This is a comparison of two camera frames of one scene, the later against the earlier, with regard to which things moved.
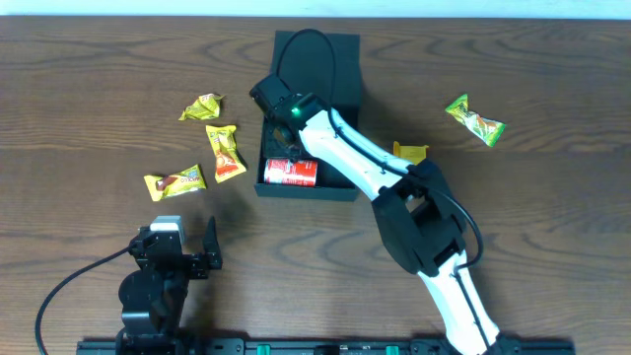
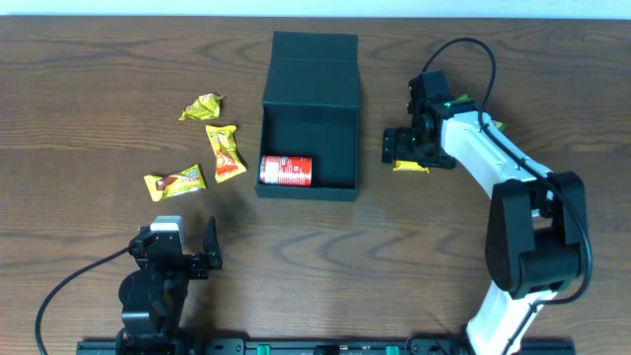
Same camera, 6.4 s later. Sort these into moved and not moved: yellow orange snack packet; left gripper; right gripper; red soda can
Moved: right gripper
Not moved: left gripper; yellow orange snack packet; red soda can
